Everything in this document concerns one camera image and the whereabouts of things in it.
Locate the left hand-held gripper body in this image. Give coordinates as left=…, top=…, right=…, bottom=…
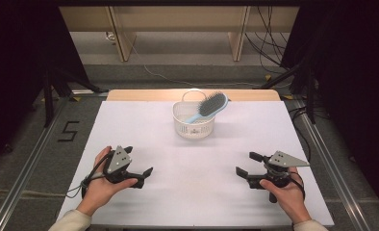
left=103, top=145, right=145, bottom=190

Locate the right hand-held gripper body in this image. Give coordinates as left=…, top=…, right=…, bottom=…
left=247, top=150, right=310, bottom=190

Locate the white plastic basket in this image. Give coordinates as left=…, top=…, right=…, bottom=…
left=172, top=89, right=216, bottom=140

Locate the light blue hairbrush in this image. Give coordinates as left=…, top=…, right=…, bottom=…
left=185, top=91, right=229, bottom=125

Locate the person's left hand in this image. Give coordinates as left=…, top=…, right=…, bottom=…
left=76, top=145, right=139, bottom=217

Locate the person's right hand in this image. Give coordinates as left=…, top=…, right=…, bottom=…
left=259, top=167, right=307, bottom=224

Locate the black metal stand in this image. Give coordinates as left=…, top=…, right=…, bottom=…
left=260, top=61, right=317, bottom=125
left=42, top=68, right=110, bottom=128

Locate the black curtain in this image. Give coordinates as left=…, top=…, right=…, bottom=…
left=280, top=0, right=379, bottom=219
left=0, top=0, right=92, bottom=165

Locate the light wooden desk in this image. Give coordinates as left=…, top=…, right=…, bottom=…
left=59, top=6, right=300, bottom=63

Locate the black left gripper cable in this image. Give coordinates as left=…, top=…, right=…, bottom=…
left=65, top=152, right=116, bottom=199

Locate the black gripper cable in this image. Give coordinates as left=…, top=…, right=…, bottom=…
left=65, top=152, right=116, bottom=199
left=261, top=163, right=307, bottom=201

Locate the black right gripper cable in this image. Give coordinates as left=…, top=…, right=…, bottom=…
left=261, top=163, right=307, bottom=201

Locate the metal floor rail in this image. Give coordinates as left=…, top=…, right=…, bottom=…
left=0, top=95, right=70, bottom=231
left=292, top=98, right=373, bottom=231

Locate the bundle of black cables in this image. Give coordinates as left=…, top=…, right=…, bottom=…
left=244, top=6, right=291, bottom=75

